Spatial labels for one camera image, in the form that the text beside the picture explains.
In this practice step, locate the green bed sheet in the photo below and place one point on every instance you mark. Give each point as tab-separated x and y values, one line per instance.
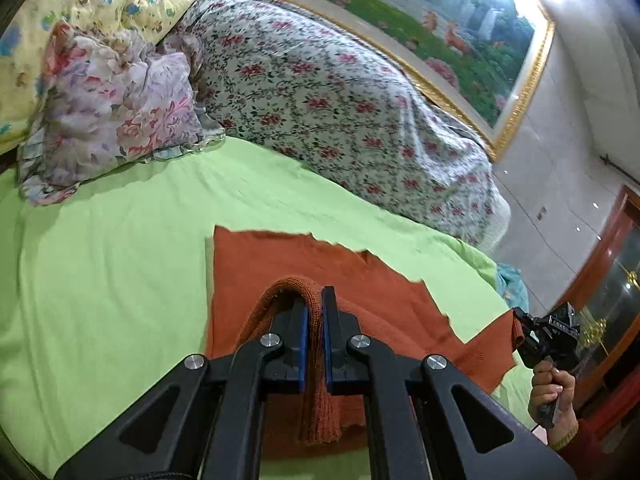
115	260

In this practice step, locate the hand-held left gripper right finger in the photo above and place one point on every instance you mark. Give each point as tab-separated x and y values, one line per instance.
328	341

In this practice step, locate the yellow floral quilt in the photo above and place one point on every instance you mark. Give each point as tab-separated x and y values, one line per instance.
75	15

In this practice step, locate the person's right hand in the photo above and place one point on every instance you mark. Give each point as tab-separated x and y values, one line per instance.
550	394

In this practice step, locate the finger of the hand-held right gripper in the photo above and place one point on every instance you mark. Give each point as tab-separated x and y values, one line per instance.
524	322

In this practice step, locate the teal cloth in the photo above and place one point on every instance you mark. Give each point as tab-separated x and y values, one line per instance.
511	285

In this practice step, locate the white red floral blanket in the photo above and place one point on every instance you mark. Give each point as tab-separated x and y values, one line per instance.
350	110

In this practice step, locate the wooden glass cabinet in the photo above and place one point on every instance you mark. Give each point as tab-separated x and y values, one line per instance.
605	300

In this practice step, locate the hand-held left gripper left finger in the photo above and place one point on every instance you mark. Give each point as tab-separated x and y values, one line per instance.
299	341

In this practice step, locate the rust orange knit sweater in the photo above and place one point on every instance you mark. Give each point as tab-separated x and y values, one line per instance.
380	300

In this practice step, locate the pink floral ruffled pillow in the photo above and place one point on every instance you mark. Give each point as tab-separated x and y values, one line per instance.
115	105

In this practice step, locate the gold framed landscape painting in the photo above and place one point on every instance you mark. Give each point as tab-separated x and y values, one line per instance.
430	20

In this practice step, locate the person's right forearm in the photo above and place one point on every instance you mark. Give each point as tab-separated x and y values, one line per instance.
580	450

